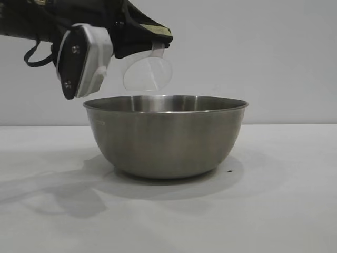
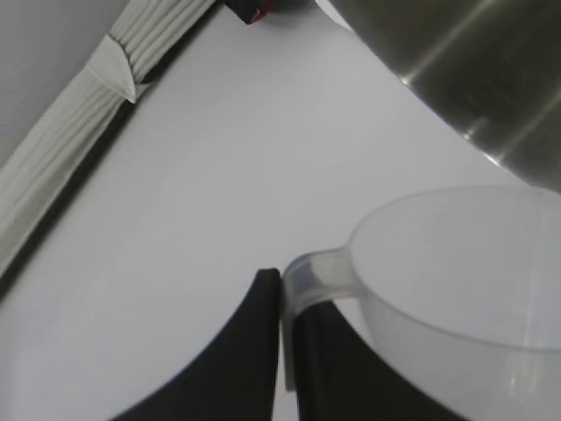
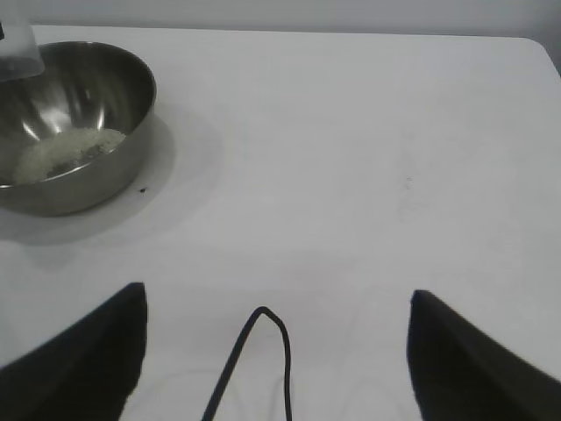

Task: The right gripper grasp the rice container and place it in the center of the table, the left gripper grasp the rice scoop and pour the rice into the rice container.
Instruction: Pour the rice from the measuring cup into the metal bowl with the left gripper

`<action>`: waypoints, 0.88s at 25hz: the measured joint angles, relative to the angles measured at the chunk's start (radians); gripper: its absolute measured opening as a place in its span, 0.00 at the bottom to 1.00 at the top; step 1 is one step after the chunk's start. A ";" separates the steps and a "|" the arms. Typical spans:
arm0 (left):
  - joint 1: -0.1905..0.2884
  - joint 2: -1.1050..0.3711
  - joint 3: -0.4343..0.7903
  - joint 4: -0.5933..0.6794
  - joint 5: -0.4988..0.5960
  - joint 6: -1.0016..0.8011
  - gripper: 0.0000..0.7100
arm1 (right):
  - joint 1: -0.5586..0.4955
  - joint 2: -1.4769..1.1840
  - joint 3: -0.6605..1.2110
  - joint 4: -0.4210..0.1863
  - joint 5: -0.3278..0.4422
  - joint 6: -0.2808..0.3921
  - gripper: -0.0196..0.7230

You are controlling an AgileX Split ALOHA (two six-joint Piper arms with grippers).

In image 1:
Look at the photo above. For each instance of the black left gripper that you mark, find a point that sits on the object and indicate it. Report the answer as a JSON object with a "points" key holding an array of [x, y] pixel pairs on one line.
{"points": [[105, 13]]}

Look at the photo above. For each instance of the clear plastic measuring cup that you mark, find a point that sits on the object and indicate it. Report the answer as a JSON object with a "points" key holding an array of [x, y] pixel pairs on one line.
{"points": [[148, 75]]}

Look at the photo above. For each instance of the stainless steel mixing bowl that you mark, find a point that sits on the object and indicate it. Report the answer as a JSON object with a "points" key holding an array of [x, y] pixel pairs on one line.
{"points": [[166, 139]]}

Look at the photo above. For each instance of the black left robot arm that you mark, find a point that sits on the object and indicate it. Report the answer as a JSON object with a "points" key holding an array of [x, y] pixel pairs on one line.
{"points": [[18, 23]]}

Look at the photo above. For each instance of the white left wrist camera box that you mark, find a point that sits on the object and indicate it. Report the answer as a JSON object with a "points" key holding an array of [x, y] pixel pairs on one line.
{"points": [[97, 60]]}

